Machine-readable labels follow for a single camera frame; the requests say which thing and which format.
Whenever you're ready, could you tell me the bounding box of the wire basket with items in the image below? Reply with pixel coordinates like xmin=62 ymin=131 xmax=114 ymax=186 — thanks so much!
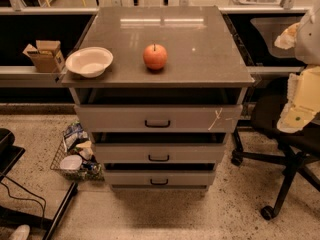
xmin=50 ymin=121 xmax=104 ymax=181

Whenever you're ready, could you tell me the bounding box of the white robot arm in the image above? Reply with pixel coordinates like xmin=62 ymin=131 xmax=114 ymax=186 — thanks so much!
xmin=274 ymin=1 xmax=320 ymax=133

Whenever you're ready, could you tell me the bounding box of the grey drawer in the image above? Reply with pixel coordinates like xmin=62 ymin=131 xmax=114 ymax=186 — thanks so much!
xmin=104 ymin=170 xmax=215 ymax=186
xmin=75 ymin=105 xmax=242 ymax=133
xmin=92 ymin=144 xmax=225 ymax=163

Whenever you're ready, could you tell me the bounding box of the open cardboard box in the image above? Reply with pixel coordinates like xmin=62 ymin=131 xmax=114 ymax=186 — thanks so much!
xmin=23 ymin=40 xmax=65 ymax=73

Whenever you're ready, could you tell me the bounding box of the white object bottom left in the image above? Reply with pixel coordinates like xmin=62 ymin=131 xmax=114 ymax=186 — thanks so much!
xmin=9 ymin=225 xmax=30 ymax=240

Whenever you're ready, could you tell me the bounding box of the black stand with cable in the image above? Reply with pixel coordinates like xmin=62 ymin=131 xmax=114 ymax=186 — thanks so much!
xmin=0 ymin=127 xmax=79 ymax=240

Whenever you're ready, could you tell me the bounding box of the black office chair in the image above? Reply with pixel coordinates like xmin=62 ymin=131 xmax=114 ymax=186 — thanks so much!
xmin=231 ymin=77 xmax=320 ymax=220

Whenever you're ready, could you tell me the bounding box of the white bowl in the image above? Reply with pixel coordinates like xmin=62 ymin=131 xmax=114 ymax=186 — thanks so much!
xmin=65 ymin=47 xmax=113 ymax=78

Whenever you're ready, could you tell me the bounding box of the white plastic container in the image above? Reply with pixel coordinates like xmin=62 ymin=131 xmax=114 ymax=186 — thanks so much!
xmin=60 ymin=155 xmax=82 ymax=170

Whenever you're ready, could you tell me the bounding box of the red apple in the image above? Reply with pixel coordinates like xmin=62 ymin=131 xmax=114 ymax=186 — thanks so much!
xmin=143 ymin=44 xmax=168 ymax=70

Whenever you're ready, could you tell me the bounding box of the grey drawer cabinet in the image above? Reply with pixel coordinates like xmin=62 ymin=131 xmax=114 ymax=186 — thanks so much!
xmin=62 ymin=7 xmax=254 ymax=189

